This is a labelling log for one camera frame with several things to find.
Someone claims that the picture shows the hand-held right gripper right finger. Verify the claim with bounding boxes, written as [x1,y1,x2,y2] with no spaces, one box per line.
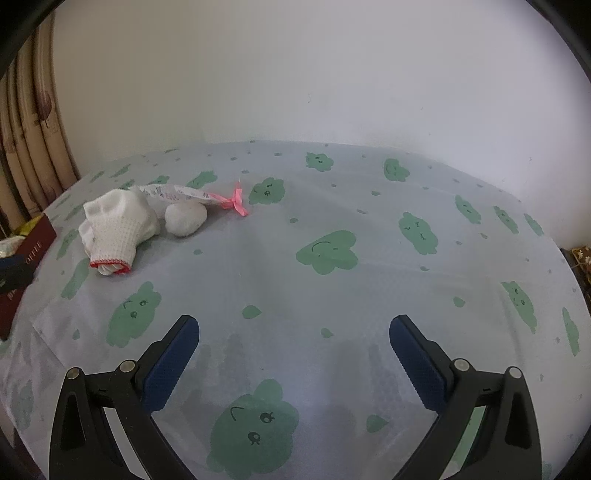
[389,315,542,480]

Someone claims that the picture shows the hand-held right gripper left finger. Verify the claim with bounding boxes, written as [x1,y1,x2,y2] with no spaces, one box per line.
[48,315,200,480]

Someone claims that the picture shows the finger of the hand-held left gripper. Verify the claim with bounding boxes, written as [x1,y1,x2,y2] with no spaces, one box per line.
[0,257,35,292]

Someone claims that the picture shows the red tin box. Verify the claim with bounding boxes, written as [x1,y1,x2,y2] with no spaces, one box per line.
[0,213,57,341]

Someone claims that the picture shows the white knit gloves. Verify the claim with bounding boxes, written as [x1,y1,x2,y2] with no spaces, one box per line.
[78,187,161,277]

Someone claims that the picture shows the beige patterned curtain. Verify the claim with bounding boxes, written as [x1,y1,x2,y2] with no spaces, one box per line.
[0,14,81,232]

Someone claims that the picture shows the grey bedsheet with green prints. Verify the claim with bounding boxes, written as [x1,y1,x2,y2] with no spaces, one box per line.
[0,140,591,480]

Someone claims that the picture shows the white round puff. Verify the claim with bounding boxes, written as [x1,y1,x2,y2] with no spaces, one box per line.
[165,202,208,237]

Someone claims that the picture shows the white pouch with pink ribbon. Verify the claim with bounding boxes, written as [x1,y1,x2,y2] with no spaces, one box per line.
[139,182,249,217]

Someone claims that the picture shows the dark wooden nightstand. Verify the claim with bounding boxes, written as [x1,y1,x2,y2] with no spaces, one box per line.
[558,247,591,319]

